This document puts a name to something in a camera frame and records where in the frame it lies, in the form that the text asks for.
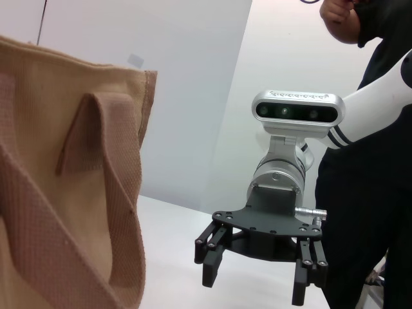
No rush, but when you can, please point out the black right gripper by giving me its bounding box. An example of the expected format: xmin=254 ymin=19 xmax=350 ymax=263
xmin=194 ymin=185 xmax=329 ymax=306

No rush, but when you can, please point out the khaki canvas food bag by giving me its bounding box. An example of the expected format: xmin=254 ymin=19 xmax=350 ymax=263
xmin=0 ymin=35 xmax=158 ymax=309

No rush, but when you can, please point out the person in black clothes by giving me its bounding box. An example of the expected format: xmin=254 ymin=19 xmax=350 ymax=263
xmin=314 ymin=0 xmax=412 ymax=309

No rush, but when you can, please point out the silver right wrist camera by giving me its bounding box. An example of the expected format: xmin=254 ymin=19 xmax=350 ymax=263
xmin=250 ymin=90 xmax=346 ymax=155

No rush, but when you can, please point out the grey wall sticker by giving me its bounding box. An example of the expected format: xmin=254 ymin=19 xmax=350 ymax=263
xmin=127 ymin=53 xmax=145 ymax=69

